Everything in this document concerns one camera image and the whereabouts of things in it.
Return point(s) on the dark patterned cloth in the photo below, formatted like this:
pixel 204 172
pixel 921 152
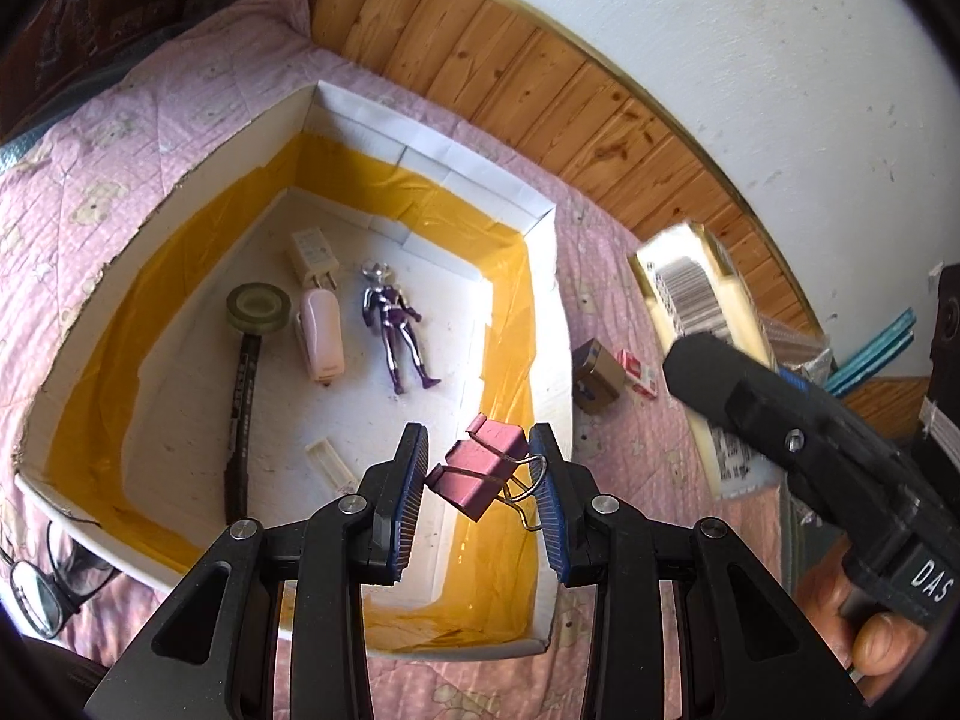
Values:
pixel 90 0

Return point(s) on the purple silver action figure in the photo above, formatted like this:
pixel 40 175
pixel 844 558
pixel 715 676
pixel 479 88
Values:
pixel 390 315

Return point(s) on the pink teddy bear quilt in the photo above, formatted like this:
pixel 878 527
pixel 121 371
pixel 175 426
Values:
pixel 150 112

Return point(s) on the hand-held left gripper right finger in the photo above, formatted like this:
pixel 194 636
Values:
pixel 551 510

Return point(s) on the pink stapler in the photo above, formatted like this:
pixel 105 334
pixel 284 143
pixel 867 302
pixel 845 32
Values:
pixel 322 337

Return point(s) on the yellow white packet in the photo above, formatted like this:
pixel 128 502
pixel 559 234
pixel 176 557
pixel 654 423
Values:
pixel 705 300

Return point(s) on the clear bubble wrap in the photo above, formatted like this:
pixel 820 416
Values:
pixel 802 351

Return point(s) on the white cardboard box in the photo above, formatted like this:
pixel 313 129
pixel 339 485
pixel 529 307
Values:
pixel 187 390

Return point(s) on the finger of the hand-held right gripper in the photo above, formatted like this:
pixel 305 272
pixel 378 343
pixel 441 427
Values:
pixel 750 390

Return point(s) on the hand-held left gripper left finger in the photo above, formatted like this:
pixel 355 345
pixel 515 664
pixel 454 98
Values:
pixel 409 495

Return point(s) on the black marker pen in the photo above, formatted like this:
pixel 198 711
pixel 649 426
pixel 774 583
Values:
pixel 240 427

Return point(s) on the white charger plug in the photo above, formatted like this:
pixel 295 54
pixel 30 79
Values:
pixel 311 255

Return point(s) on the small brown cardboard box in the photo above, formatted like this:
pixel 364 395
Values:
pixel 600 379

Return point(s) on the small red white box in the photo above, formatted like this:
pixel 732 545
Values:
pixel 637 375

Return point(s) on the teal plastic strip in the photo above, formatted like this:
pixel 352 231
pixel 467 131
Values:
pixel 874 345
pixel 881 364

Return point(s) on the person's right hand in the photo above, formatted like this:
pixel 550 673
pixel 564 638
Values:
pixel 889 645

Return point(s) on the pink binder clip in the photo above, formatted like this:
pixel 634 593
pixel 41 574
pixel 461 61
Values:
pixel 480 476

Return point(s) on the small clear plastic case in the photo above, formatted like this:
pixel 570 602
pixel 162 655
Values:
pixel 330 461

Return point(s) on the green tape roll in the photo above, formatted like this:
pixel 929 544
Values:
pixel 255 324

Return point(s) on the black eyeglasses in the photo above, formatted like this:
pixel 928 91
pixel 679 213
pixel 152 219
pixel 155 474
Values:
pixel 37 600

